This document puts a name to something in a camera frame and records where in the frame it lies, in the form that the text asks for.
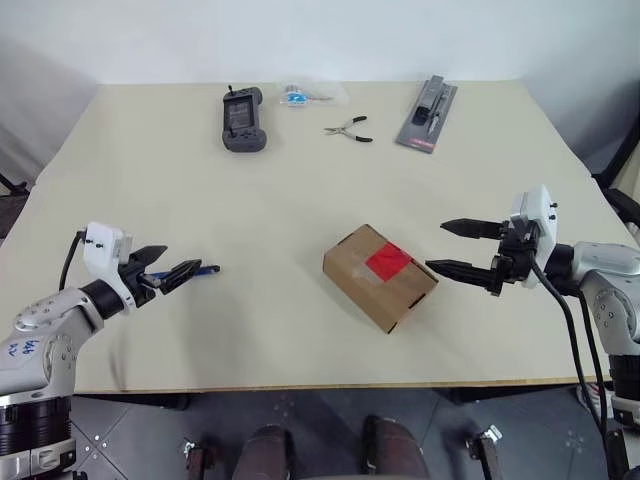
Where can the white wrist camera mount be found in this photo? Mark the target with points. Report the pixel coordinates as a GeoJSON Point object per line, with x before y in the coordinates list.
{"type": "Point", "coordinates": [100, 245]}
{"type": "Point", "coordinates": [542, 215]}

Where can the dark metal bracket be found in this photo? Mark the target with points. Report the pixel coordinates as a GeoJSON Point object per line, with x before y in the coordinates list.
{"type": "Point", "coordinates": [485, 450]}
{"type": "Point", "coordinates": [196, 462]}

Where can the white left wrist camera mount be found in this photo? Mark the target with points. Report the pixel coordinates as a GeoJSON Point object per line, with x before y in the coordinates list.
{"type": "Point", "coordinates": [100, 245]}

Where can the dark gray handheld controller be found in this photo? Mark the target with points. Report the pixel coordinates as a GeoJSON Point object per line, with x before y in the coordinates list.
{"type": "Point", "coordinates": [242, 115]}

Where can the black chair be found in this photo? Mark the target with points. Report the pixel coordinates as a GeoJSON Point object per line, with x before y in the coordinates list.
{"type": "Point", "coordinates": [620, 175]}

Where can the gray tool package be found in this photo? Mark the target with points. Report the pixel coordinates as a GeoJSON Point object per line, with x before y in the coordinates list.
{"type": "Point", "coordinates": [420, 135]}

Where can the dark rounded shape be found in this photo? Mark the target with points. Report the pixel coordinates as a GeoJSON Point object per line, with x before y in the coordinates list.
{"type": "Point", "coordinates": [267, 455]}
{"type": "Point", "coordinates": [392, 450]}

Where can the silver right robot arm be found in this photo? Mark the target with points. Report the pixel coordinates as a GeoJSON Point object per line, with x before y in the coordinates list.
{"type": "Point", "coordinates": [600, 262]}

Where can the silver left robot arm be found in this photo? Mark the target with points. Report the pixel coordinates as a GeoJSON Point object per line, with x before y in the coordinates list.
{"type": "Point", "coordinates": [50, 320]}

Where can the red tape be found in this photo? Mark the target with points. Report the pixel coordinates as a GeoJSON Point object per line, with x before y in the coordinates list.
{"type": "Point", "coordinates": [387, 262]}

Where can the brown cardboard box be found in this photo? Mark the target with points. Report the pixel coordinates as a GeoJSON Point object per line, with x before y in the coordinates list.
{"type": "Point", "coordinates": [380, 300]}

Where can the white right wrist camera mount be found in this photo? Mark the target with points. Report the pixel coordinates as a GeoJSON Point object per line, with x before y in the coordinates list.
{"type": "Point", "coordinates": [542, 215]}

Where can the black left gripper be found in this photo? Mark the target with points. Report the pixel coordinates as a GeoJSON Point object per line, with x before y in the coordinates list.
{"type": "Point", "coordinates": [137, 288]}

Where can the clear plastic bag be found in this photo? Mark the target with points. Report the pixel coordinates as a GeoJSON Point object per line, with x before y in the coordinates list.
{"type": "Point", "coordinates": [295, 97]}

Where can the blue pen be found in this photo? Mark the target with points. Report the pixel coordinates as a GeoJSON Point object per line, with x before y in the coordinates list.
{"type": "Point", "coordinates": [207, 270]}

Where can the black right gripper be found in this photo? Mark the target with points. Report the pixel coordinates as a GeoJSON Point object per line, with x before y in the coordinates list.
{"type": "Point", "coordinates": [515, 255]}

